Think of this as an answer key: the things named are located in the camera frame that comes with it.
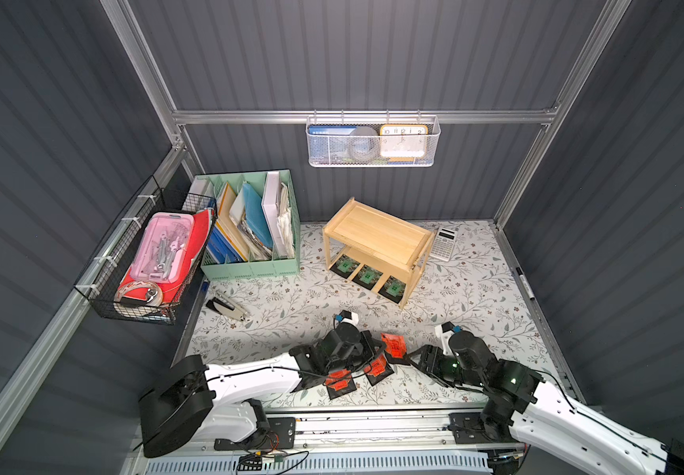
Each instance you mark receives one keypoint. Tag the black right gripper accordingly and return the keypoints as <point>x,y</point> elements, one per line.
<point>428,357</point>

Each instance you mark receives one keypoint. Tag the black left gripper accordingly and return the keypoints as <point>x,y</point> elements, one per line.
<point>365,354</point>

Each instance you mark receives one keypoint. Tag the red tea bag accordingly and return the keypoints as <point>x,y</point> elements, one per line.
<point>340,383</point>
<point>395,349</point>
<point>378,370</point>

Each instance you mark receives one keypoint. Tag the green tea bag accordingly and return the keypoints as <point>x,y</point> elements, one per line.
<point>393,289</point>
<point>345,266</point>
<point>367,277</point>

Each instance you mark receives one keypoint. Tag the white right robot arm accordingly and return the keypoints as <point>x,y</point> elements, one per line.
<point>530,407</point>

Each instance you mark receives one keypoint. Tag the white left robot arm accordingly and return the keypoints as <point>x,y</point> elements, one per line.
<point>195,400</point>

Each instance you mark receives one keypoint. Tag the light wooden two-tier shelf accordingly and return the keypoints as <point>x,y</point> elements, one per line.
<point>391,245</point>

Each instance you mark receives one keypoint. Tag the white scientific calculator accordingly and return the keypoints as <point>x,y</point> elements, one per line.
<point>444,243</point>

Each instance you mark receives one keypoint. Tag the black marker pen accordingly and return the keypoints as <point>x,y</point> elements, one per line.
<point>525,284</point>

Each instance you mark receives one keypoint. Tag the green file organizer box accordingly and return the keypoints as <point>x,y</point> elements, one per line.
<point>256,229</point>

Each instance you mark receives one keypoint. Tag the red folder in basket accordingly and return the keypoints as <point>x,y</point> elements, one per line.
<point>203,222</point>

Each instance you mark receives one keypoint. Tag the clear tape dispenser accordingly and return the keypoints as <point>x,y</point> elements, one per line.
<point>139,293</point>

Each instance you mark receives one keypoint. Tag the pink plastic tool case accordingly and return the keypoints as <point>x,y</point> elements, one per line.
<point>160,255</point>

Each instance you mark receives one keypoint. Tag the blue box in basket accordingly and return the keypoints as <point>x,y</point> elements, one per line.
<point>328,145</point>

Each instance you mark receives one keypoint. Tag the grey tape roll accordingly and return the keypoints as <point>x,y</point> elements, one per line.
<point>364,144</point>

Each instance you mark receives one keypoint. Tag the white mesh hanging basket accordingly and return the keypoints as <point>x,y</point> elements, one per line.
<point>375,121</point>

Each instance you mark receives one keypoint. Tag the yellow white alarm clock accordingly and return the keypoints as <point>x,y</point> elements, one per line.
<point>402,143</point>

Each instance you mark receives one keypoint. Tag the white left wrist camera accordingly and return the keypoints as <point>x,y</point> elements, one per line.
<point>346,317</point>

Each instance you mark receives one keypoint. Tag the black wire wall basket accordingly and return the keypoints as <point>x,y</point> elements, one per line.
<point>100,286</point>

